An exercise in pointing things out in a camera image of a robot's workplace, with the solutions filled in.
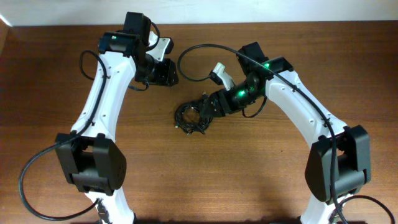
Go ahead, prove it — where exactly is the black cable bundle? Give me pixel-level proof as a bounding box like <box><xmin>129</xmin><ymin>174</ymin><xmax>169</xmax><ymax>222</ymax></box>
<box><xmin>174</xmin><ymin>91</ymin><xmax>215</xmax><ymax>136</ymax></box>

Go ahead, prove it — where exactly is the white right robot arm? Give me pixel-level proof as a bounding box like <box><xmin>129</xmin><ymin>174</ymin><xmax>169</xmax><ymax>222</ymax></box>
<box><xmin>200</xmin><ymin>42</ymin><xmax>371</xmax><ymax>223</ymax></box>

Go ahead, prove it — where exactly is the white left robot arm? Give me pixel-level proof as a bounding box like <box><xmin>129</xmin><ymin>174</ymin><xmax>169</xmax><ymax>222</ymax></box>
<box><xmin>56</xmin><ymin>12</ymin><xmax>178</xmax><ymax>223</ymax></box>

